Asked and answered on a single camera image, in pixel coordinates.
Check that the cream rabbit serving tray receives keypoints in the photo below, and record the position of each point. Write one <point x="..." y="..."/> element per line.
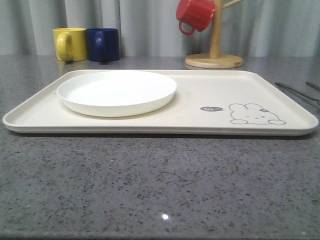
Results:
<point x="213" y="102"/>

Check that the wooden mug tree stand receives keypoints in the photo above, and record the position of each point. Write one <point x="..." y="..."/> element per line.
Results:
<point x="214" y="59"/>

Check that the dark blue mug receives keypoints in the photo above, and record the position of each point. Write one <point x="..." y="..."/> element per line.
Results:
<point x="102" y="44"/>

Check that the grey curtain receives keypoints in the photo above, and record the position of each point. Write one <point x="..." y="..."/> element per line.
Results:
<point x="253" y="28"/>

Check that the yellow mug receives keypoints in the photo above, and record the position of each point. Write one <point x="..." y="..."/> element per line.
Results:
<point x="70" y="44"/>

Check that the white round plate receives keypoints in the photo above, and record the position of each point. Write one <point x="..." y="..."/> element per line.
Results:
<point x="117" y="93"/>

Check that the red mug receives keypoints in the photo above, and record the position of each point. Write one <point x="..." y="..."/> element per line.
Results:
<point x="194" y="15"/>

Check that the silver metal spoon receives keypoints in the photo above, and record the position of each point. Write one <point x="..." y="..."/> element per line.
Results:
<point x="313" y="85"/>

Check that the silver metal fork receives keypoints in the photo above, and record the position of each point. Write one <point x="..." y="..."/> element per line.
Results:
<point x="283" y="85"/>

